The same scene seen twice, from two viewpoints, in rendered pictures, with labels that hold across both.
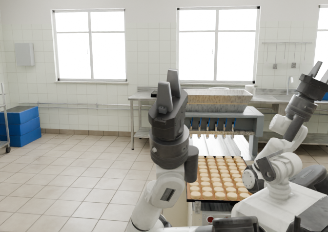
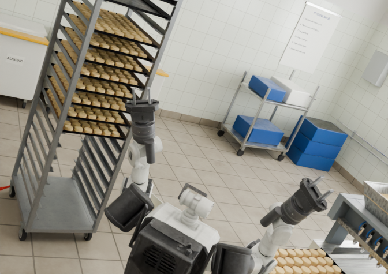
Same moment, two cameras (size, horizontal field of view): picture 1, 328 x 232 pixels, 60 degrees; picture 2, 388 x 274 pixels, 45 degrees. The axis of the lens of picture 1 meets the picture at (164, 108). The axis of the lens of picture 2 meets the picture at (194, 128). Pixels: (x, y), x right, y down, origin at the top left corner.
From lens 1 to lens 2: 1.52 m
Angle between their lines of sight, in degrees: 51
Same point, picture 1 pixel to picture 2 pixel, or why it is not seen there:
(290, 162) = (198, 201)
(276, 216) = (157, 213)
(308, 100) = (294, 203)
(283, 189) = (185, 214)
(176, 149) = (134, 129)
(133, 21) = not seen: outside the picture
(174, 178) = (132, 146)
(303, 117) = (282, 213)
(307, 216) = (166, 226)
